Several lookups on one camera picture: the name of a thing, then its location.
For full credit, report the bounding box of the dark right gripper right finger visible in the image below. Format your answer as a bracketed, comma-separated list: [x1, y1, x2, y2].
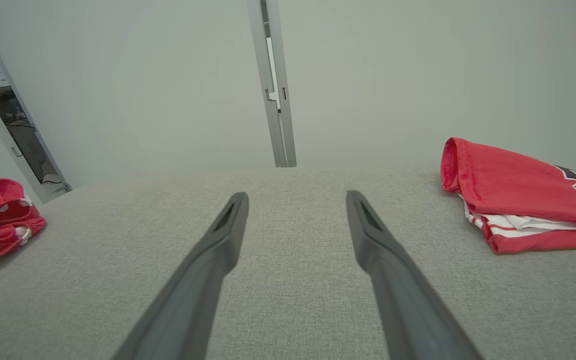
[346, 190, 485, 360]

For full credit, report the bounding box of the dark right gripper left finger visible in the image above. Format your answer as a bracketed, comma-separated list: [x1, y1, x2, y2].
[112, 192, 250, 360]

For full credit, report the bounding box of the red shirt with white sleeves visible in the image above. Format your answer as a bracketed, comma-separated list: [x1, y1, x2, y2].
[440, 137, 576, 255]

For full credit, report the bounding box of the dark cluttered shelf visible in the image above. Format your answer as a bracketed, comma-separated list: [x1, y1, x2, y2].
[0, 89, 65, 187]

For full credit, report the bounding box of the grey wall post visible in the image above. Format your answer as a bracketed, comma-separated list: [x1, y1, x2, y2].
[246, 0, 298, 169]

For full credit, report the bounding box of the grey door frame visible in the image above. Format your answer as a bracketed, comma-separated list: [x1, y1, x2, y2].
[0, 0, 73, 203]

